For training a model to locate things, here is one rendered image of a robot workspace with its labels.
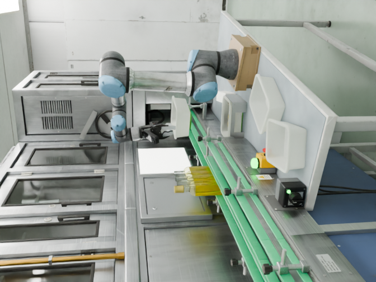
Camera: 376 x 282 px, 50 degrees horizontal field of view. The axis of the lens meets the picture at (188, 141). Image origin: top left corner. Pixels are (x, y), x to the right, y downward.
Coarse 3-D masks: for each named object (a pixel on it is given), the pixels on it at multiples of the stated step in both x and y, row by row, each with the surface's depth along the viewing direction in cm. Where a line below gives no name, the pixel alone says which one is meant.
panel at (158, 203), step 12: (144, 180) 223; (156, 180) 223; (168, 180) 224; (144, 192) 208; (156, 192) 209; (168, 192) 210; (144, 204) 196; (156, 204) 198; (168, 204) 198; (180, 204) 198; (192, 204) 199; (204, 204) 198; (144, 216) 186; (156, 216) 186; (168, 216) 186; (180, 216) 187; (192, 216) 188; (204, 216) 189
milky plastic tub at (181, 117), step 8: (176, 104) 212; (184, 104) 214; (176, 112) 204; (184, 112) 206; (176, 120) 205; (184, 120) 207; (176, 128) 207; (184, 128) 209; (176, 136) 210; (184, 136) 212
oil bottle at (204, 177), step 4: (192, 176) 193; (196, 176) 193; (200, 176) 193; (204, 176) 193; (208, 176) 193; (212, 176) 193; (188, 180) 191; (192, 180) 190; (196, 180) 190; (200, 180) 190; (204, 180) 190; (208, 180) 191; (188, 184) 191
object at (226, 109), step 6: (222, 102) 224; (222, 108) 225; (228, 108) 225; (222, 114) 226; (222, 120) 227; (228, 120) 211; (222, 126) 228; (228, 126) 211; (222, 132) 227; (228, 132) 212
